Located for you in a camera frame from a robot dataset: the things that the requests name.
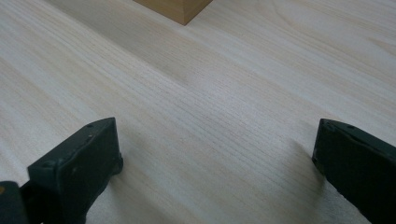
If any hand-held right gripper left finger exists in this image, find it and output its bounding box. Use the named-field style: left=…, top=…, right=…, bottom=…
left=20, top=117, right=124, bottom=224

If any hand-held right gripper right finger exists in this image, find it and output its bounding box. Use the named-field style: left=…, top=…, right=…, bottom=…
left=311, top=118, right=396, bottom=224

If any brown wooden box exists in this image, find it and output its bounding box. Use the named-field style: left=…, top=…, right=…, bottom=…
left=134, top=0, right=214, bottom=26

